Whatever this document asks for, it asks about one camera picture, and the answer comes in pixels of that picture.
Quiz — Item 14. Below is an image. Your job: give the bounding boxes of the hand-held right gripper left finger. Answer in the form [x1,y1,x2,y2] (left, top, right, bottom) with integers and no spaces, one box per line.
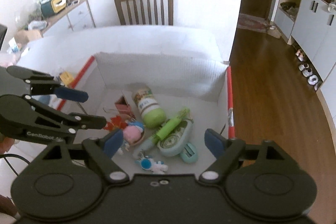
[42,129,130,182]

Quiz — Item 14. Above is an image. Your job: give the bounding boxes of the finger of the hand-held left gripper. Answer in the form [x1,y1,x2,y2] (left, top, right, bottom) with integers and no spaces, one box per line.
[0,94,107,133]
[7,65,89,104]

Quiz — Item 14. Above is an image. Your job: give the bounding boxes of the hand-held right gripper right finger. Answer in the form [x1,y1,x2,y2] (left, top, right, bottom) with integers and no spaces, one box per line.
[198,128,293,182]

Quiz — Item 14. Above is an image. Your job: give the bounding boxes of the red orange toy figure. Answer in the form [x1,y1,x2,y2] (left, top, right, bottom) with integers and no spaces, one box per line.
[105,116,128,132]

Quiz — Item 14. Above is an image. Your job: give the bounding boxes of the yellow rectangular box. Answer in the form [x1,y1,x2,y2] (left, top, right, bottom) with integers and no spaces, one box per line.
[59,71,74,86]

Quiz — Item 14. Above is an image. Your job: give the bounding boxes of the pink plush doll keychain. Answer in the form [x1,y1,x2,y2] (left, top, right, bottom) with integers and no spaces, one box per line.
[118,121,146,156]

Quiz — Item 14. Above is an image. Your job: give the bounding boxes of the teal pencil sharpener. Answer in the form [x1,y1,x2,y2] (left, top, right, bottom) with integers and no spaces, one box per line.
[181,143,199,163]

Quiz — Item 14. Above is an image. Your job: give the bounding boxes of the white blue astronaut toy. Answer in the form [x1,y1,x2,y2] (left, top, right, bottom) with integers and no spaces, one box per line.
[135,152,168,174]

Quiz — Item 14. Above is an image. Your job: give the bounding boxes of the grey-blue correction tape dispenser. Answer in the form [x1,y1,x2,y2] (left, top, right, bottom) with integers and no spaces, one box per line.
[157,120,195,157]

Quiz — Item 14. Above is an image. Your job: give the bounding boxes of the green bottle with label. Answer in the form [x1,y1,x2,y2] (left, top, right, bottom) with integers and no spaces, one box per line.
[132,84,166,128]

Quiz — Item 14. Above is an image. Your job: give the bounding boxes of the lime green highlighter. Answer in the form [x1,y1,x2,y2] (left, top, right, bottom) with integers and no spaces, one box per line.
[155,108,190,141]

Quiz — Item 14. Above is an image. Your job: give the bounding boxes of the red cardboard shoe box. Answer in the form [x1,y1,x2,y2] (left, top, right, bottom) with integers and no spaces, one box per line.
[54,51,236,174]

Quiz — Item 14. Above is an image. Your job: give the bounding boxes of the person's left hand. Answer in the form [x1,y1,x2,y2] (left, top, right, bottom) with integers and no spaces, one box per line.
[0,138,15,155]

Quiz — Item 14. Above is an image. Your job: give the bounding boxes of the brown cardboard box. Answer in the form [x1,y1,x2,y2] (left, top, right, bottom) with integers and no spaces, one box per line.
[14,29,42,43]

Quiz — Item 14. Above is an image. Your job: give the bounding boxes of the white tube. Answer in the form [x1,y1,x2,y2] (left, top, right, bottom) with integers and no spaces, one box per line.
[8,39,23,54]

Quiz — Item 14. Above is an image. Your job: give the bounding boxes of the clear plastic bag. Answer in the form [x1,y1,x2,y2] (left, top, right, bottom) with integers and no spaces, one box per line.
[28,20,48,30]

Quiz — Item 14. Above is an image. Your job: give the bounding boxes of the white wooden-top side cabinet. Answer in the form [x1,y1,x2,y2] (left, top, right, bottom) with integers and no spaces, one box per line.
[39,0,96,37]

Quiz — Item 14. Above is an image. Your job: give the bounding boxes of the teal yellow tissue box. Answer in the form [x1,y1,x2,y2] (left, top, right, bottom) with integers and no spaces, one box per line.
[40,0,67,18]

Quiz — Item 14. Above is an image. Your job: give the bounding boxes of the patterned door mat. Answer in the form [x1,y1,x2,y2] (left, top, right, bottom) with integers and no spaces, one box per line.
[238,13,273,33]

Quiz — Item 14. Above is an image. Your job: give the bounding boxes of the black cable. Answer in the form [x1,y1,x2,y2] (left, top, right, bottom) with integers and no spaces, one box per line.
[0,153,36,178]

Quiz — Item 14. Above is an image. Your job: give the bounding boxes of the grey wall cabinet unit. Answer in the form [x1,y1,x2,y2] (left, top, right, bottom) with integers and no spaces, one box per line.
[273,0,336,93]

